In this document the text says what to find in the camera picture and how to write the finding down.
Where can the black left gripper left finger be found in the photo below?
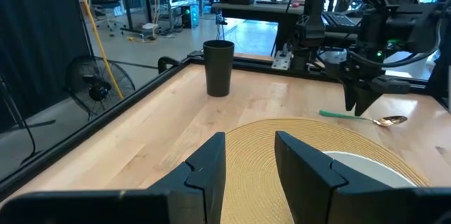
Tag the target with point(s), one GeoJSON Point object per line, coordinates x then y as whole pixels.
{"type": "Point", "coordinates": [204, 188]}

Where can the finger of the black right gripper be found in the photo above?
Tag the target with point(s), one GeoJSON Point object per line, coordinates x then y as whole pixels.
{"type": "Point", "coordinates": [363, 100]}
{"type": "Point", "coordinates": [349, 93]}

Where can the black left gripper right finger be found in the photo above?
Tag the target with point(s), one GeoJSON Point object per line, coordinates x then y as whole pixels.
{"type": "Point", "coordinates": [310, 188]}

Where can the white bowl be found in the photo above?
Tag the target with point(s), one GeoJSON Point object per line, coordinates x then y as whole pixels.
{"type": "Point", "coordinates": [370, 169]}

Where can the black cup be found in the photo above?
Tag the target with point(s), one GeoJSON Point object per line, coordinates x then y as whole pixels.
{"type": "Point", "coordinates": [218, 72]}

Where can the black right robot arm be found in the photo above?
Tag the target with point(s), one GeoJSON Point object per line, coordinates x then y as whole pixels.
{"type": "Point", "coordinates": [415, 23]}

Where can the black keyboard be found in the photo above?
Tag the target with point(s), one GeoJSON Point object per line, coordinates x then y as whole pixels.
{"type": "Point", "coordinates": [338, 19]}

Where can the round woven tan placemat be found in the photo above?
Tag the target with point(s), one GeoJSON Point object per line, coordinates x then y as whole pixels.
{"type": "Point", "coordinates": [253, 153]}

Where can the black floor fan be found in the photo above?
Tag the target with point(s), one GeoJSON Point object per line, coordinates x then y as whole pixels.
{"type": "Point", "coordinates": [99, 90]}

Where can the black computer tower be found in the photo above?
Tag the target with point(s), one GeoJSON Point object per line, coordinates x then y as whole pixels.
{"type": "Point", "coordinates": [190, 18]}

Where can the black office chair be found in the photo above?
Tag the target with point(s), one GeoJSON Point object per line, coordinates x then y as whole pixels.
{"type": "Point", "coordinates": [102, 2]}

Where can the black partition curtain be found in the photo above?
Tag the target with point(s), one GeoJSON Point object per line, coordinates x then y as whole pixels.
{"type": "Point", "coordinates": [38, 34]}

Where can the white metal bracket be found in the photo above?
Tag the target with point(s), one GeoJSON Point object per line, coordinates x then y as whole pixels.
{"type": "Point", "coordinates": [282, 61]}

